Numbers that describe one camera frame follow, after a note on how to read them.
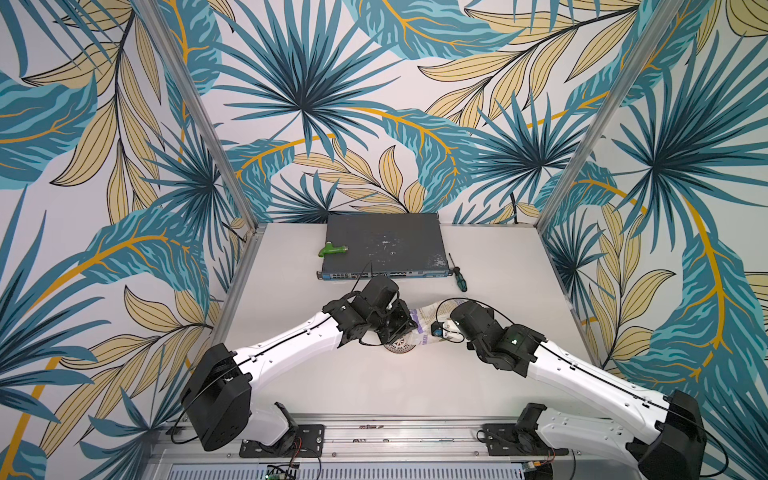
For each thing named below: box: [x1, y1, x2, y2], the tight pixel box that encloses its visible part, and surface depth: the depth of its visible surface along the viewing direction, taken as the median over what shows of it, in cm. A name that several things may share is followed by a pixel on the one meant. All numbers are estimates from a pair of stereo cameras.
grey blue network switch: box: [316, 212, 453, 280], surface depth 109 cm
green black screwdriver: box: [448, 252, 467, 292], surface depth 105 cm
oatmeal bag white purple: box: [406, 299, 466, 345], surface depth 77 cm
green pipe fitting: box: [318, 241, 349, 258], surface depth 107 cm
